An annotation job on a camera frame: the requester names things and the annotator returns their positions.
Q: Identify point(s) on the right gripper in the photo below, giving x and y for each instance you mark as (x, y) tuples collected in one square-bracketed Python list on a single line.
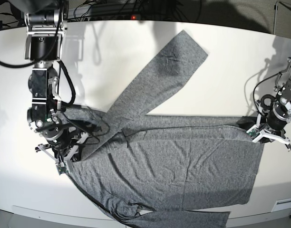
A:
[(66, 145)]

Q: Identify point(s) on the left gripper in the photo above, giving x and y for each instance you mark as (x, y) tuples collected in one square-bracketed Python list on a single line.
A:
[(271, 125)]

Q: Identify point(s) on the grey long-sleeve T-shirt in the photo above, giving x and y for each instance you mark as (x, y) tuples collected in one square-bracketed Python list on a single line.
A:
[(165, 171)]

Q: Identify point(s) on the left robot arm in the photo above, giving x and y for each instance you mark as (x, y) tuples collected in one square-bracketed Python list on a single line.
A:
[(282, 89)]

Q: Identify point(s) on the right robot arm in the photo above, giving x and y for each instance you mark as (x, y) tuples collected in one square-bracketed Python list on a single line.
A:
[(46, 22)]

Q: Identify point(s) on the black power strip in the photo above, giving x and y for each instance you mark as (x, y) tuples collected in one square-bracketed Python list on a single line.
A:
[(125, 16)]

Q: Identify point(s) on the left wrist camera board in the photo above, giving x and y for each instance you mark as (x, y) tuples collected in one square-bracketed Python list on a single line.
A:
[(253, 131)]

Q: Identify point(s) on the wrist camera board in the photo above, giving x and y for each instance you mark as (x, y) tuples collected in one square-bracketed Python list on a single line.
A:
[(253, 131), (64, 167)]

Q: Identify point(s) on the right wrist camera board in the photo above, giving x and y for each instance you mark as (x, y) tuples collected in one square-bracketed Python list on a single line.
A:
[(64, 167)]

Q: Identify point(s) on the metal stand frame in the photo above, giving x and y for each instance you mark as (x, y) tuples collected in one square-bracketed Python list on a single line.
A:
[(282, 19)]

